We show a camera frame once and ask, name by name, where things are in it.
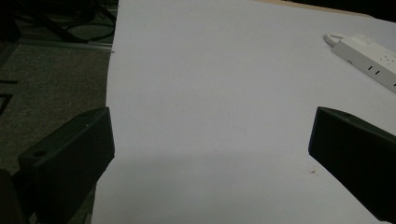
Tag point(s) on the white power strip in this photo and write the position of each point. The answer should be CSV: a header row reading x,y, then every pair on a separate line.
x,y
367,59

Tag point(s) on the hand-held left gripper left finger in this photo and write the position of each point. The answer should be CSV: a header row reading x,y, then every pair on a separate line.
x,y
68,161

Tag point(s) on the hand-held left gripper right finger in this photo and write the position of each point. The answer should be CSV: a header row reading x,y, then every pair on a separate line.
x,y
358,152

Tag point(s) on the metal floor rail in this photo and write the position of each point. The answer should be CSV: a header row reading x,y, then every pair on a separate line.
x,y
65,45

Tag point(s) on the black stand legs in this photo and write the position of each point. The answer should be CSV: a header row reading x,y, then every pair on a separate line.
x,y
62,21

